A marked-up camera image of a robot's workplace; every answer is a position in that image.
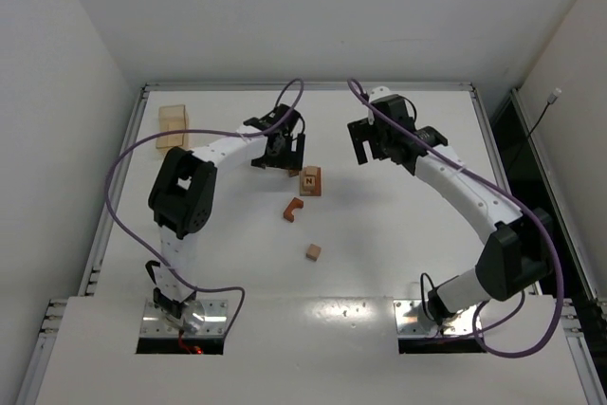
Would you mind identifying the brown arch wood block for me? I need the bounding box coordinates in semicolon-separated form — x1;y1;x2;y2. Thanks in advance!
283;197;304;223

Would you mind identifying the reddish long wood block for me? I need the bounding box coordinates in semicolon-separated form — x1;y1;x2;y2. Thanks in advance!
311;167;322;196

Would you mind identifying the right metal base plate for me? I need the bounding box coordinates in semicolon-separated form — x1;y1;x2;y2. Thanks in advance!
393;299;476;341

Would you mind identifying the black wall cable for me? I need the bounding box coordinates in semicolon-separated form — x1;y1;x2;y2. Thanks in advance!
502;87;563;174

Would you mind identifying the purple cable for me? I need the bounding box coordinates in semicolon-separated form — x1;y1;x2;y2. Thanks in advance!
103;77;304;330
346;77;564;359

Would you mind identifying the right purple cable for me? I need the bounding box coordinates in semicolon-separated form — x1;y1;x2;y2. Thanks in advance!
346;77;564;359

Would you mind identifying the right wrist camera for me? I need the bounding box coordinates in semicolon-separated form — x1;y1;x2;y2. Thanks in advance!
367;86;394;124

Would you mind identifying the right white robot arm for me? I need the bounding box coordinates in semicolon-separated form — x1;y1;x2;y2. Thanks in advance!
348;87;553;324

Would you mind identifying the lone light wood cube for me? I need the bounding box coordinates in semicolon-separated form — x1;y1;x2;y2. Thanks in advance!
305;244;322;262

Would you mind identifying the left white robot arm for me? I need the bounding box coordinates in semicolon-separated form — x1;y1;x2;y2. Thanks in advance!
148;104;305;320

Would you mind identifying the metal base plate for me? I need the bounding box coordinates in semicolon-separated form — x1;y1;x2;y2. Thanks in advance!
139;300;228;339
393;299;476;341

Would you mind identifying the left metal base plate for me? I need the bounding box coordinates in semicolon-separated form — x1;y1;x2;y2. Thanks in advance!
139;300;228;339

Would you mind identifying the letter N wood cube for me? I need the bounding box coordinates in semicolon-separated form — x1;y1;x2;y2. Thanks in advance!
300;175;317;193

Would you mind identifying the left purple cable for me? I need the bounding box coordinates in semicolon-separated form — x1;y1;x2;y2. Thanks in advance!
103;77;304;330

